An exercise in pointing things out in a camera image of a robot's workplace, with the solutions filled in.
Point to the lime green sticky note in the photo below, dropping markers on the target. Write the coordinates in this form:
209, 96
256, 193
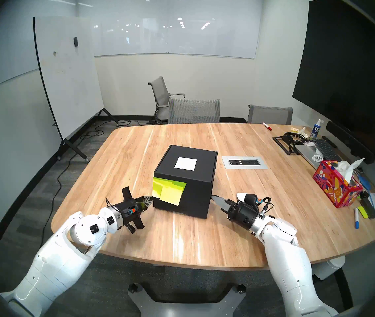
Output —
157, 181

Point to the pale square sticky note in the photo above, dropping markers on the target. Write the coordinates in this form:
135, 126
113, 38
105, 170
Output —
186, 163

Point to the black cardboard box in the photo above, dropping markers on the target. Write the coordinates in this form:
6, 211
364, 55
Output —
200, 194

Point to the black laptop stand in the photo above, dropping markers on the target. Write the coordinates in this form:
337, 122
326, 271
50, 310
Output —
281, 144

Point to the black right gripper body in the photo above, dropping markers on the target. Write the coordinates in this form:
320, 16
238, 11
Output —
245, 214

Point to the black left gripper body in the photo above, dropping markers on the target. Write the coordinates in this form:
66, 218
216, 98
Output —
128, 210

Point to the gray plain-back office chair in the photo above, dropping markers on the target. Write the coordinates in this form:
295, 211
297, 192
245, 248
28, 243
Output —
270, 115

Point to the gray mesh office chair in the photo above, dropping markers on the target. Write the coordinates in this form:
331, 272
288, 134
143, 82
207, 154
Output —
194, 111

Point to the blue fly swatter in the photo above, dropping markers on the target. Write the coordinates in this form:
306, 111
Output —
365, 182

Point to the red capped marker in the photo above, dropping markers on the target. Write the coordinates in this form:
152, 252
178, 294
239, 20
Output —
266, 126

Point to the glass wall whiteboard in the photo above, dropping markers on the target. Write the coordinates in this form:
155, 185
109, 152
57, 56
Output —
174, 29

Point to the silver table power panel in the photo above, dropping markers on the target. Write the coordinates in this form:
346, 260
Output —
244, 162

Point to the yellow sticky note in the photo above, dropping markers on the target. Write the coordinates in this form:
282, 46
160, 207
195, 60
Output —
156, 191
172, 195

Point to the silver laptop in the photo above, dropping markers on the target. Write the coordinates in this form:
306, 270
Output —
306, 154

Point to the white computer mouse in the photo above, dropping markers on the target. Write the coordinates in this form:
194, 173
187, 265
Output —
241, 196

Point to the rolling whiteboard on stand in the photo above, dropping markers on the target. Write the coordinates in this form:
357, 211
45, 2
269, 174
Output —
68, 78

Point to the dark whiteboard eraser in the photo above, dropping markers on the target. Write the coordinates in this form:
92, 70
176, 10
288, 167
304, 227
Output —
369, 208

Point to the small dotted white blocks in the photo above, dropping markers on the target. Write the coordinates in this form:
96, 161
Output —
294, 129

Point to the large black wall screen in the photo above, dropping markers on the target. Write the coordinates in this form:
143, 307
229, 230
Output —
346, 62

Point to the yellow sticky note pad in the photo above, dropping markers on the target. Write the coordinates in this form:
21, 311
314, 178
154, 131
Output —
362, 213

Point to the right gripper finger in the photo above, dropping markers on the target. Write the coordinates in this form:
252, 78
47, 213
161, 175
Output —
220, 200
226, 210

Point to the whiteboard cleaner spray bottle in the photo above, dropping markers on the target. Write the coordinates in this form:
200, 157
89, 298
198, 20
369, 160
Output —
315, 130

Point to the blue capped marker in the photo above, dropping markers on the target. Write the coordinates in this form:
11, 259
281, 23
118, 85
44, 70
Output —
356, 219

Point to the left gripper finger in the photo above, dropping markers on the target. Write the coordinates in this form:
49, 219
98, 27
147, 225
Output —
145, 199
146, 205

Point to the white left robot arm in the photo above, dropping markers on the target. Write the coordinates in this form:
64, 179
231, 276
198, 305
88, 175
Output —
58, 263

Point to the gray office chair with armrests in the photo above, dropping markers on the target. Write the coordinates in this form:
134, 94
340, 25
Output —
159, 91

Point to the red floral tissue box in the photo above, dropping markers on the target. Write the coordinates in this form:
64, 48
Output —
332, 187

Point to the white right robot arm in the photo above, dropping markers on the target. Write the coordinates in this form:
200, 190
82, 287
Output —
289, 263

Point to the black video conference bar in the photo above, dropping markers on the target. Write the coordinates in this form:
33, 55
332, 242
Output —
349, 141

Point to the black keyboard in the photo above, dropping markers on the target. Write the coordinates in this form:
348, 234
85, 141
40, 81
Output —
326, 149

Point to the white tissue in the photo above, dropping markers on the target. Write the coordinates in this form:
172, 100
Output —
347, 171

